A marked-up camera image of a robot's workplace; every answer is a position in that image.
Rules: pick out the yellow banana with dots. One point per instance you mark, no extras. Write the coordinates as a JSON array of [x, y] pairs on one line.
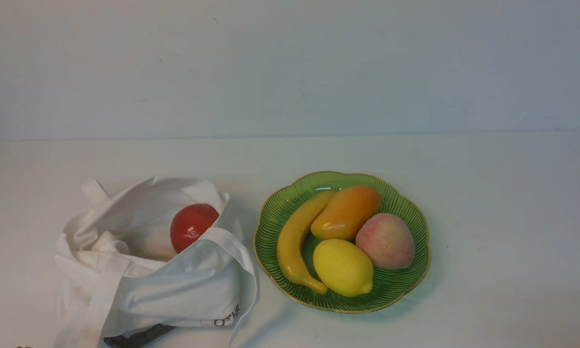
[[291, 239]]

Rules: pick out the white cloth bag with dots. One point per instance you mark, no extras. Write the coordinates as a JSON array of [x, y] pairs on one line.
[[120, 273]]

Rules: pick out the green ribbed glass plate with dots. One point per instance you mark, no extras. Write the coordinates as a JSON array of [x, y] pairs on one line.
[[389, 285]]

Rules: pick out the yellow lemon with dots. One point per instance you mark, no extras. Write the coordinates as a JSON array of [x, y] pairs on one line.
[[343, 267]]

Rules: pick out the red apple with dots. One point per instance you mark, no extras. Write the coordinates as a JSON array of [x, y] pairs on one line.
[[190, 223]]

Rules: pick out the pink peach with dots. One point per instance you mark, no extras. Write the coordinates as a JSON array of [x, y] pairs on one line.
[[387, 242]]

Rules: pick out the orange mango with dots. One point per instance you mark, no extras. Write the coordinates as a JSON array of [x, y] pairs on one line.
[[346, 213]]

